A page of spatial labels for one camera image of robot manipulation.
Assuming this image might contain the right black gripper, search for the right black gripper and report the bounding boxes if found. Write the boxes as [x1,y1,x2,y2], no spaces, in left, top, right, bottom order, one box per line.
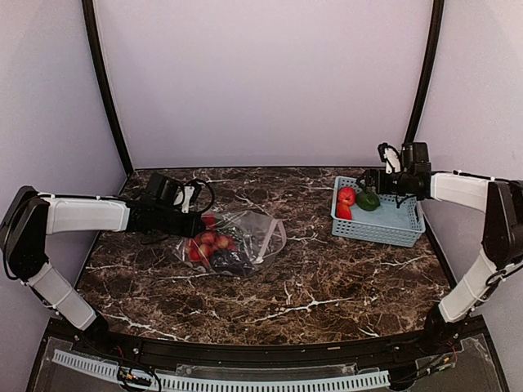
[356,168,413,194]

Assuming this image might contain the green fake avocado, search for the green fake avocado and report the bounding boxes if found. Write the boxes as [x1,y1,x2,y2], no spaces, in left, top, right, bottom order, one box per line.
[356,191,381,212]

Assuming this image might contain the clear zip top bag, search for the clear zip top bag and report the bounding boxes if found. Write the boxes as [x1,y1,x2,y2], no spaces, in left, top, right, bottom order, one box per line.
[174,211,287,278]

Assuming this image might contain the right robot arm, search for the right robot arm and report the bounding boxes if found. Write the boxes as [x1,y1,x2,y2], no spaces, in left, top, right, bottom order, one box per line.
[358,142,522,354]

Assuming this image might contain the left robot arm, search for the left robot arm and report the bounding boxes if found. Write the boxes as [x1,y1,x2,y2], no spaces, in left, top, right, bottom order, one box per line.
[1,173,210,356]

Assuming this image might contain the purple fake eggplant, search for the purple fake eggplant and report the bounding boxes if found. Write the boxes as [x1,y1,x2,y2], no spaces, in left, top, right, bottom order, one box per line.
[210,249,254,277]

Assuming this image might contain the light blue plastic basket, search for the light blue plastic basket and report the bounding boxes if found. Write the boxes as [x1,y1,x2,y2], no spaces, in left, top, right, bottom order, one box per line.
[331,176,426,247]

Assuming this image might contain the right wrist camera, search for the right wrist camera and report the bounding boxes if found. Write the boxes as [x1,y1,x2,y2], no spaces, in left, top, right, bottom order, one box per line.
[378,142,402,174]

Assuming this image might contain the right black frame post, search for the right black frame post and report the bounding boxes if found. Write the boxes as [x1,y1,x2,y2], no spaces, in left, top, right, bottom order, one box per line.
[404,0,445,143]

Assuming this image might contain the black frame post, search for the black frame post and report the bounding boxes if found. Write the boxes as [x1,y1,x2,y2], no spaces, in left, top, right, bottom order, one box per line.
[81,0,134,177]
[404,0,445,143]

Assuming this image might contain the black front rail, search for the black front rail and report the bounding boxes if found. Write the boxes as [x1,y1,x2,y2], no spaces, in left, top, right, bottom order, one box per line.
[48,318,463,371]

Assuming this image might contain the white slotted cable duct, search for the white slotted cable duct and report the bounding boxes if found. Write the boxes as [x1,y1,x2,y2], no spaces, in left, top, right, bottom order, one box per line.
[51,349,391,391]

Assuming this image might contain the left black frame post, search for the left black frame post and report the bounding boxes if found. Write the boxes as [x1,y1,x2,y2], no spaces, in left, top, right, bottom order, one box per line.
[81,0,134,177]

